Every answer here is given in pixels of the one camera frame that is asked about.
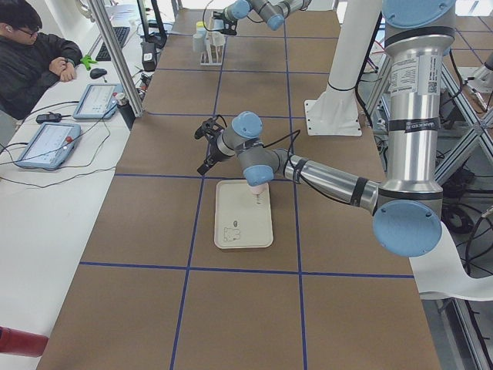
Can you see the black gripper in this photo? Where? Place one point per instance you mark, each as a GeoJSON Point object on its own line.
{"type": "Point", "coordinates": [215, 153]}
{"type": "Point", "coordinates": [231, 27]}

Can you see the pale cream plastic cup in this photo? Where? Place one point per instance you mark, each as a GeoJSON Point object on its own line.
{"type": "Point", "coordinates": [217, 39]}

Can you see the grey plastic cup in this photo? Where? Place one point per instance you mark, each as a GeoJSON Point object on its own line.
{"type": "Point", "coordinates": [199, 45]}

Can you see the pink plastic cup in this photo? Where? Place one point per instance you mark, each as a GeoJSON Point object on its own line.
{"type": "Point", "coordinates": [258, 189]}

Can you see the blue plastic cup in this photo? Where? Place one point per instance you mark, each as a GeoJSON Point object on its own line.
{"type": "Point", "coordinates": [217, 24]}

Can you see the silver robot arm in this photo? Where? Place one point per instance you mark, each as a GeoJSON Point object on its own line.
{"type": "Point", "coordinates": [273, 15]}
{"type": "Point", "coordinates": [406, 207]}

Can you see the cream plastic tray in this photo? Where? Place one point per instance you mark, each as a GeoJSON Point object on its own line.
{"type": "Point", "coordinates": [242, 219]}

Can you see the far teach pendant tablet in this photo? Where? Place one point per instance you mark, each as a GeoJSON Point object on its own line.
{"type": "Point", "coordinates": [97, 101]}

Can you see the teach pendant tablet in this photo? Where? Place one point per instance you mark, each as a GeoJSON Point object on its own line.
{"type": "Point", "coordinates": [97, 101]}
{"type": "Point", "coordinates": [50, 147]}

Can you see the black computer mouse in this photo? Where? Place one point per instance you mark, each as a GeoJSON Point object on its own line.
{"type": "Point", "coordinates": [97, 73]}

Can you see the green plastic object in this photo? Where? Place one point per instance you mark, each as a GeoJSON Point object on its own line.
{"type": "Point", "coordinates": [88, 61]}

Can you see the near teach pendant tablet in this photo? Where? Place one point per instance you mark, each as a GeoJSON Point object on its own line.
{"type": "Point", "coordinates": [50, 147]}

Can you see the black power adapter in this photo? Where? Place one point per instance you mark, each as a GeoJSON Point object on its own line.
{"type": "Point", "coordinates": [48, 118]}

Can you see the seated person black jacket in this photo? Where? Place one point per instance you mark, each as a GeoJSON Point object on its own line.
{"type": "Point", "coordinates": [31, 61]}

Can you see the white chair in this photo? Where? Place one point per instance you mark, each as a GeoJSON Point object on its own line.
{"type": "Point", "coordinates": [439, 274]}

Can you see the red fire extinguisher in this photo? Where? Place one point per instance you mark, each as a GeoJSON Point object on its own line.
{"type": "Point", "coordinates": [23, 343]}

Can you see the white wire cup rack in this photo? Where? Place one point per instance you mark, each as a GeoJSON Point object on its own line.
{"type": "Point", "coordinates": [212, 56]}

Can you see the aluminium frame post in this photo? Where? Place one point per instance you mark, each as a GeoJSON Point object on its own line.
{"type": "Point", "coordinates": [106, 31]}

